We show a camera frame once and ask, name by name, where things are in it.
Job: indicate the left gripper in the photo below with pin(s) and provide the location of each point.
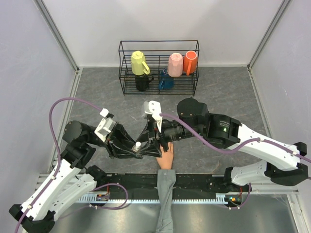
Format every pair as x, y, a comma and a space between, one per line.
115, 151

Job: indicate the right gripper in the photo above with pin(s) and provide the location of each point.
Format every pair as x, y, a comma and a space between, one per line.
151, 132

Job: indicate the white nail polish brush cap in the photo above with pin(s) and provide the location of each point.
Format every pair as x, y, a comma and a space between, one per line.
137, 146

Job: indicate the glitter nail polish bottle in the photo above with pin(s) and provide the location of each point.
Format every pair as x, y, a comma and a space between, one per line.
136, 153

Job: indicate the grey sleeved forearm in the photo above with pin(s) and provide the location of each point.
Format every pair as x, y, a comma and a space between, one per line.
165, 199

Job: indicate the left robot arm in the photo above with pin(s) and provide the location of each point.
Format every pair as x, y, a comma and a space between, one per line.
71, 179

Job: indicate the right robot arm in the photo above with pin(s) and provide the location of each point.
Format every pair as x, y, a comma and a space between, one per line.
279, 162

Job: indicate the mannequin hand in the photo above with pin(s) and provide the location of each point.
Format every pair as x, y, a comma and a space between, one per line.
166, 161

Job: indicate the black mug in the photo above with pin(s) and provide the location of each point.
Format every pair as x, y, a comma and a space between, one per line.
142, 82

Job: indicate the blue mug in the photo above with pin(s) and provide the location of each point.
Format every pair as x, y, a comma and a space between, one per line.
166, 81

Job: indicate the yellow faceted mug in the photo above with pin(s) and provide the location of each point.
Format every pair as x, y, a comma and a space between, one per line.
138, 64

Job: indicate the pink faceted mug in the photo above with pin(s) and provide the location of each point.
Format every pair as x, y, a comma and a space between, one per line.
175, 65

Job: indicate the orange mug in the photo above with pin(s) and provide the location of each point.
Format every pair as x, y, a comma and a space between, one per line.
190, 62

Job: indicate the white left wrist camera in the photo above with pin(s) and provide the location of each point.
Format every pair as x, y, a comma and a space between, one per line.
106, 125

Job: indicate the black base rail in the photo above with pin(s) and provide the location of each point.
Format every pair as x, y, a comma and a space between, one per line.
178, 186

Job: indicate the black wire rack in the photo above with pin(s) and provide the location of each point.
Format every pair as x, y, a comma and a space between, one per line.
157, 53

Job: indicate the grey slotted cable duct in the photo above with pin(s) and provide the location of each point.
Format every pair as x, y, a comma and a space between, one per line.
97, 199

